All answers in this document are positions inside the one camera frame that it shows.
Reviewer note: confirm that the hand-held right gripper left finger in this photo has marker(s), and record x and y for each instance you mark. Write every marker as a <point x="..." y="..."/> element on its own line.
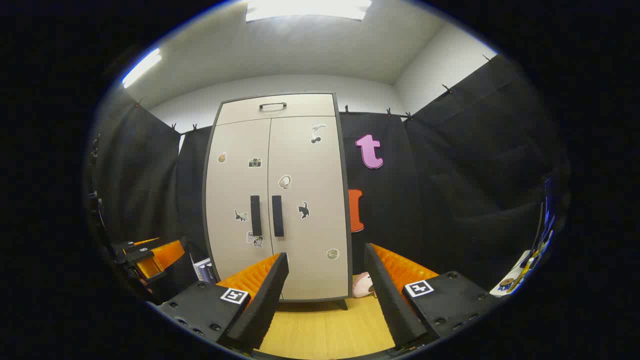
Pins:
<point x="260" y="305"/>

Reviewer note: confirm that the beige cabinet top drawer front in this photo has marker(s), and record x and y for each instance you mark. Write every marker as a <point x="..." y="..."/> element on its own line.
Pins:
<point x="300" y="107"/>

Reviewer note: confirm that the white board with small items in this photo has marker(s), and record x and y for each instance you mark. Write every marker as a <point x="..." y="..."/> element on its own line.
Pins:
<point x="515" y="275"/>

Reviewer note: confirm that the black backdrop cloth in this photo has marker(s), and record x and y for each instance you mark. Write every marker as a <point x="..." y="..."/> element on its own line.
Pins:
<point x="450" y="175"/>

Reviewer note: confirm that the large ceiling light panel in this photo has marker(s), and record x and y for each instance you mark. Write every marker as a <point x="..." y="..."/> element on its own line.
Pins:
<point x="307" y="9"/>

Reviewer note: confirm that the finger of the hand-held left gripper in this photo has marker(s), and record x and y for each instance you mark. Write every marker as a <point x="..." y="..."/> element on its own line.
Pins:
<point x="167" y="255"/>

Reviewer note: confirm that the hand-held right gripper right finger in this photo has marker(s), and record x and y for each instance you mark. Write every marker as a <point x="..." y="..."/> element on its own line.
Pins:
<point x="392" y="305"/>

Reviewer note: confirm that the blue and white box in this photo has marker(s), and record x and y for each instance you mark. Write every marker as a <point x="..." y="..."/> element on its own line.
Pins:
<point x="204" y="270"/>

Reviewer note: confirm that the pink plush toy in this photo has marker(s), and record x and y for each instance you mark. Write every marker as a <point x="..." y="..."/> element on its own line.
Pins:
<point x="361" y="286"/>

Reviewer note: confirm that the beige double-door shoe cabinet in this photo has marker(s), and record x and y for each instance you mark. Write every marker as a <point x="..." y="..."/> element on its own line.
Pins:
<point x="349" y="250"/>

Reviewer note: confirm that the narrow ceiling light strip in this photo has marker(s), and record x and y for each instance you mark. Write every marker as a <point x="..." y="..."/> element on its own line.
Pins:
<point x="141" y="68"/>

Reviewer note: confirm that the beige cabinet door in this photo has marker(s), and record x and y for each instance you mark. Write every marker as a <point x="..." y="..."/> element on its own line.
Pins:
<point x="310" y="235"/>
<point x="235" y="185"/>

